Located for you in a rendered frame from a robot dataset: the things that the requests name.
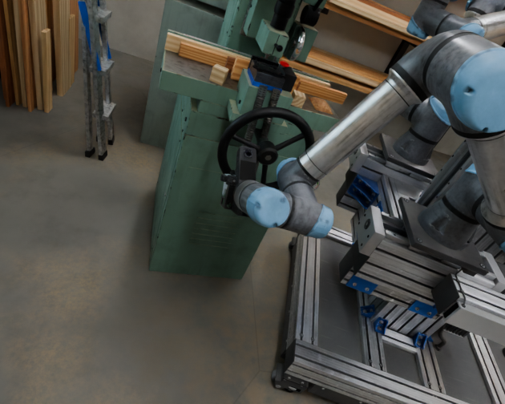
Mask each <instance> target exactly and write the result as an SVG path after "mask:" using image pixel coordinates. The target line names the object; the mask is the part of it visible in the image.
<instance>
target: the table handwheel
mask: <svg viewBox="0 0 505 404"><path fill-rule="evenodd" d="M263 118H280V119H285V120H288V121H289V122H291V123H293V124H295V125H296V126H297V127H298V128H299V129H300V130H301V134H299V135H296V136H294V137H293V138H291V139H288V140H286V141H285V142H282V143H279V144H278V145H276V146H275V145H274V144H273V143H272V142H270V141H269V139H268V137H267V138H262V137H261V138H260V137H259V136H260V133H261V129H259V128H255V131H254V134H255V136H256V140H257V144H258V145H256V144H254V143H252V142H250V141H248V140H246V139H244V138H242V137H240V136H239V135H237V134H236V133H237V132H238V131H239V130H240V129H241V128H242V127H243V126H245V125H246V124H248V123H251V122H252V121H254V120H257V119H263ZM304 138H305V151H306V150H307V149H308V148H309V147H310V146H311V145H312V144H314V143H315V140H314V136H313V132H312V129H311V127H310V126H309V125H308V123H307V122H306V121H305V120H304V119H303V118H302V117H301V116H299V115H298V114H297V113H295V112H293V111H290V110H288V109H285V108H282V107H262V108H257V109H254V110H252V111H248V112H246V113H244V114H243V115H241V116H240V117H238V118H237V119H235V120H234V121H233V122H232V123H231V124H230V125H229V126H228V127H227V128H226V130H225V131H224V133H223V135H222V136H221V138H220V142H219V145H218V149H217V159H218V164H219V166H220V170H221V171H222V173H223V174H230V171H231V170H232V169H231V168H230V167H229V165H228V159H227V151H228V146H229V143H230V141H231V139H234V140H235V141H237V142H239V143H242V144H243V145H245V146H247V147H252V148H255V149H256V150H257V158H258V161H259V162H260V163H261V164H262V173H261V184H264V185H266V186H268V187H271V188H275V189H277V190H278V189H279V186H278V184H277V181H275V182H272V183H266V176H267V170H268V165H270V164H273V163H274V162H275V161H276V160H277V157H278V154H277V152H278V151H279V150H281V149H282V148H284V147H287V146H289V145H290V144H292V143H295V142H297V141H298V140H301V139H304Z"/></svg>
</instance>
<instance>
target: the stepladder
mask: <svg viewBox="0 0 505 404"><path fill-rule="evenodd" d="M78 4H79V9H80V13H81V28H82V47H83V82H84V101H85V119H86V137H87V150H86V151H85V156H86V157H89V158H90V157H91V156H92V155H93V154H94V153H95V147H93V137H92V117H94V118H96V126H97V135H96V142H98V148H99V155H98V157H99V160H102V161H104V159H105V158H106V157H107V149H106V136H105V122H104V120H106V121H107V130H108V145H113V143H114V140H115V136H114V135H113V121H112V113H113V111H114V110H115V108H116V104H115V103H112V102H111V77H110V70H111V68H112V67H113V66H114V62H115V61H112V60H110V59H111V52H110V49H109V45H108V33H107V20H108V19H109V18H110V17H111V14H112V11H111V10H107V4H106V0H80V1H78ZM99 34H100V37H101V41H102V44H103V58H102V57H101V54H100V41H99ZM90 52H91V61H92V64H91V62H90ZM91 72H92V73H93V84H94V94H95V110H94V111H93V113H92V112H91ZM102 76H104V81H105V93H106V101H105V100H103V82H102Z"/></svg>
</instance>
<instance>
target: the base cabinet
mask: <svg viewBox="0 0 505 404"><path fill-rule="evenodd" d="M218 145H219V142H217V141H213V140H210V139H203V138H200V137H195V136H192V135H186V134H185V133H184V95H179V94H178V95H177V99H176V105H175V109H174V112H173V116H172V122H171V126H170V130H169V133H168V140H167V143H166V147H165V151H164V157H163V161H162V164H161V168H160V174H159V178H158V181H157V185H156V195H155V205H154V215H153V224H152V234H151V251H150V261H149V270H150V271H158V272H166V273H183V274H191V275H200V276H208V277H224V278H232V279H242V278H243V276H244V274H245V272H246V270H247V268H248V266H249V264H250V262H251V260H252V258H253V257H254V255H255V253H256V251H257V249H258V247H259V245H260V243H261V241H262V239H263V237H264V236H265V234H266V232H267V230H268V228H266V227H264V226H261V225H259V224H257V223H255V222H254V221H253V220H252V219H251V218H250V217H246V216H237V215H236V214H235V213H234V212H233V211H232V210H229V209H224V208H223V207H222V206H221V205H220V200H221V197H222V196H223V195H222V192H223V186H224V181H221V180H220V177H221V174H223V173H222V171H221V170H220V166H219V164H218V159H217V149H218ZM238 149H239V147H238V146H235V145H231V144H229V146H228V151H227V159H228V165H229V167H230V168H231V169H232V170H235V169H236V152H237V150H238ZM286 159H288V157H284V156H278V157H277V160H276V161H275V162H274V163H273V164H270V165H268V170H267V176H266V183H272V182H275V181H277V167H278V165H279V163H280V162H281V161H283V160H286ZM225 195H226V192H225V194H224V196H223V197H224V198H225Z"/></svg>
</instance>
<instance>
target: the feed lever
mask: <svg viewBox="0 0 505 404"><path fill-rule="evenodd" d="M322 2H323V0H318V1H317V3H316V4H315V6H309V5H306V6H305V7H304V8H303V10H302V12H301V16H300V22H299V23H301V24H305V25H308V26H311V27H313V26H315V25H316V24H317V21H318V19H319V16H320V11H319V9H318V7H319V6H320V5H321V3H322Z"/></svg>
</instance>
